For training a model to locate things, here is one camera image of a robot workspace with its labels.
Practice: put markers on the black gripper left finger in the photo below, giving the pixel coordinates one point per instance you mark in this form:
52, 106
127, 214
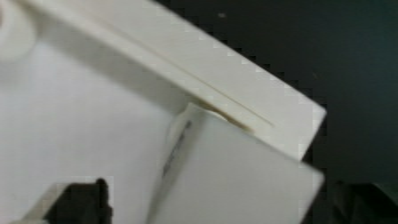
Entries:
83, 206

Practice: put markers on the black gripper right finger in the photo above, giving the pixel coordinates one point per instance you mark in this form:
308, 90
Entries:
365, 203

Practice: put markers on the white square tabletop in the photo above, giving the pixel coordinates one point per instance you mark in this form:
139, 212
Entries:
107, 65

